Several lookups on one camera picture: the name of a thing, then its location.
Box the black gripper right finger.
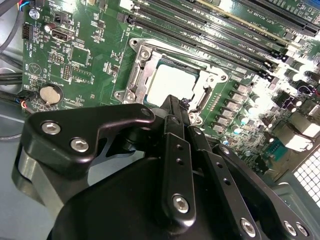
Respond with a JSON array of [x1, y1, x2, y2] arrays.
[[180, 98, 315, 240]]

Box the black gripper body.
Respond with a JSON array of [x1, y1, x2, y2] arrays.
[[49, 155, 239, 240]]

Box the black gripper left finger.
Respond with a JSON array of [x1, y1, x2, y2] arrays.
[[11, 94, 198, 226]]

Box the metal socket cover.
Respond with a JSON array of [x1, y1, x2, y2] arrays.
[[124, 44, 230, 118]]

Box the silver CPU chip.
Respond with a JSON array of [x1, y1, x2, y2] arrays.
[[143, 56, 208, 107]]

